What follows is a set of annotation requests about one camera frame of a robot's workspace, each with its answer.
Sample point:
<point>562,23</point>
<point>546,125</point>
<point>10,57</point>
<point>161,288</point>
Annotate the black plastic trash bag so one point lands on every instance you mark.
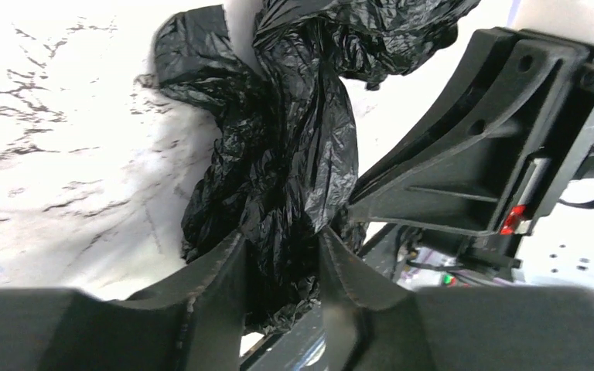
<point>287,158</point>

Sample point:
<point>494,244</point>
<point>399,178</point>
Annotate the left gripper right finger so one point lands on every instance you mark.
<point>372,323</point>

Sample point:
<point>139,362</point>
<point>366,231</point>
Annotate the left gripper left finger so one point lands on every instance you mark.
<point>191,320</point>

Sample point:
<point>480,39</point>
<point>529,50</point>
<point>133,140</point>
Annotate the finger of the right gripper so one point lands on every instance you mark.
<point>467,160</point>

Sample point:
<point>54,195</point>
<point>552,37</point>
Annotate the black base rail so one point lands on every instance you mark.
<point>292,350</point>

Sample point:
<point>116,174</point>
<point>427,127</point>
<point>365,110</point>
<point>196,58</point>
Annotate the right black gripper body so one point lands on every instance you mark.
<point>567,155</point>

